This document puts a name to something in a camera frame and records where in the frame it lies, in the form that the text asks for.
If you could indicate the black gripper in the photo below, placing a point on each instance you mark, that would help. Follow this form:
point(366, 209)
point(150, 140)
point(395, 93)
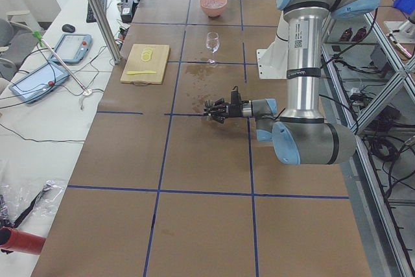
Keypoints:
point(234, 111)

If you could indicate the steel jigger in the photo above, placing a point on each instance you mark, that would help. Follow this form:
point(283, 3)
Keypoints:
point(209, 109)

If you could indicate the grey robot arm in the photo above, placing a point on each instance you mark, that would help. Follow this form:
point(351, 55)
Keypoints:
point(300, 134)

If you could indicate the pile of ice cubes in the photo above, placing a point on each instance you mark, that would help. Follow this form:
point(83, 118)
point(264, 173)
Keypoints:
point(213, 4)

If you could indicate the clear wine glass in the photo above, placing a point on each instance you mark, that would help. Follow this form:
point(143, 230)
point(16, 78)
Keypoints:
point(212, 44)

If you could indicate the pink bowl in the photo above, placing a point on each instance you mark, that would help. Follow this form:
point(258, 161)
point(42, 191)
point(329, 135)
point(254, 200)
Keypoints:
point(213, 12)

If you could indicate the yellow plastic knife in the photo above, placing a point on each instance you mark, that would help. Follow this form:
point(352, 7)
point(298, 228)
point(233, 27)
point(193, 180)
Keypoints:
point(145, 72)

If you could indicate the bamboo cutting board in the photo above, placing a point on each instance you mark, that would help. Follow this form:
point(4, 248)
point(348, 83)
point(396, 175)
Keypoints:
point(158, 63)

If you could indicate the black power adapter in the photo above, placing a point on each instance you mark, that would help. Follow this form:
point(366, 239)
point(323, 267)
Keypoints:
point(128, 9)

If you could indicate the black computer mouse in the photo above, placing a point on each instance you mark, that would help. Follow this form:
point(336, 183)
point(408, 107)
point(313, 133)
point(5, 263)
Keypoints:
point(68, 28)

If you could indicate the far blue teach pendant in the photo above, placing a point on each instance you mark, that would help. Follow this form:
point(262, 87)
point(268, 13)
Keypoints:
point(72, 48)

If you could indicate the blue teach pendant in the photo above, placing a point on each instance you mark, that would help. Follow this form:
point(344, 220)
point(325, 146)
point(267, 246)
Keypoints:
point(37, 84)
point(72, 48)

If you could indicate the near blue teach pendant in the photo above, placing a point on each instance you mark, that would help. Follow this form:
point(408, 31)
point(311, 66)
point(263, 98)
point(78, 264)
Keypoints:
point(37, 84)

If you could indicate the metal rod green tip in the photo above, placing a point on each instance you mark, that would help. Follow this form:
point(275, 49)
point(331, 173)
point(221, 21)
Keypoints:
point(38, 36)

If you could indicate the clear plastic bag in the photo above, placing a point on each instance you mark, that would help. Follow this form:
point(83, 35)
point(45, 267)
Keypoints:
point(23, 198)

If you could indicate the red cylinder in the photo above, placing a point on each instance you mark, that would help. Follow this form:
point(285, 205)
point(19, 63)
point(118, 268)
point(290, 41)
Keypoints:
point(13, 240)

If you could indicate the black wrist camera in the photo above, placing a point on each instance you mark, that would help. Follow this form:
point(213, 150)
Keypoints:
point(236, 99)

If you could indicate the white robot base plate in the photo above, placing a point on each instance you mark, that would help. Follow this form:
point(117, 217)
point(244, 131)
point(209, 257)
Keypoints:
point(272, 62)

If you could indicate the aluminium frame post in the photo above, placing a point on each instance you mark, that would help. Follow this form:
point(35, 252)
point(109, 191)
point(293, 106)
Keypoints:
point(105, 30)

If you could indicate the aluminium frame rail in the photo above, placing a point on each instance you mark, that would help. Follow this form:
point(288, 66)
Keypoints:
point(369, 72)

